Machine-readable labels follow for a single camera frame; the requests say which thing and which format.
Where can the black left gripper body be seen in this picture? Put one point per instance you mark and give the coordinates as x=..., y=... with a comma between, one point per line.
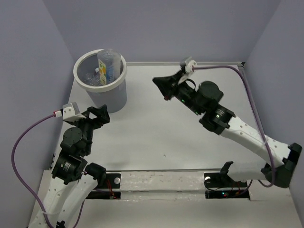
x=89, y=126

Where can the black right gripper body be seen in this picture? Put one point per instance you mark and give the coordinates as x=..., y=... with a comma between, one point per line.
x=183, y=92

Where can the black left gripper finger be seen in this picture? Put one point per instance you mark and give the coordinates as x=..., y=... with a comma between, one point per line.
x=101, y=115
x=91, y=113

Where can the large clear bottle cream label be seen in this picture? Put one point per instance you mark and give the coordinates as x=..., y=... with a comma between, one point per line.
x=109, y=64

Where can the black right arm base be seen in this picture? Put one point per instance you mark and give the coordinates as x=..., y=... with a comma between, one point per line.
x=218, y=185

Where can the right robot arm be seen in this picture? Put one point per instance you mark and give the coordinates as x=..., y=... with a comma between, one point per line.
x=279, y=160

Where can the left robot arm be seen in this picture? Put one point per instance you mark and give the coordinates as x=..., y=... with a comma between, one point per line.
x=72, y=177

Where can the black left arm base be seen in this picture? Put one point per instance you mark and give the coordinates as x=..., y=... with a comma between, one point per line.
x=109, y=189

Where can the white cylindrical waste bin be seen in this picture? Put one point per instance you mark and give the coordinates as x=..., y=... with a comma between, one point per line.
x=114, y=95

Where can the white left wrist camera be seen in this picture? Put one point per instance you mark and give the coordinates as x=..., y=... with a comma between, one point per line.
x=69, y=113

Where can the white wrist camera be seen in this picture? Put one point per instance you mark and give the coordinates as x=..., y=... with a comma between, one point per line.
x=69, y=113
x=187, y=66

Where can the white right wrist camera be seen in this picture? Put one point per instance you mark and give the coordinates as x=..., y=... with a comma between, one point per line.
x=187, y=66

